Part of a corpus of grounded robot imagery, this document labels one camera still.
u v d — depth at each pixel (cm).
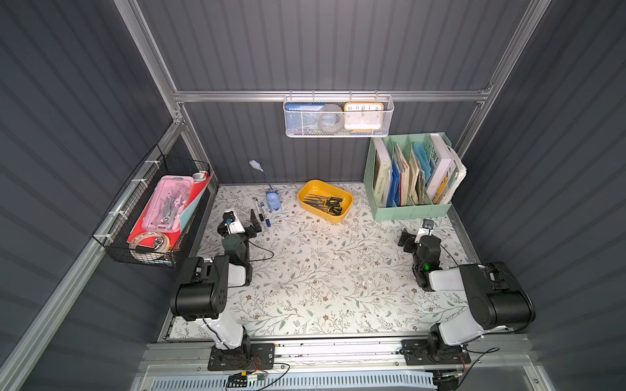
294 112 87
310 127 91
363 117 88
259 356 73
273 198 106
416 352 73
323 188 115
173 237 68
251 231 83
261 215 108
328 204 110
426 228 80
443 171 97
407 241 85
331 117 89
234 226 77
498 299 46
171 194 75
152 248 66
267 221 107
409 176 95
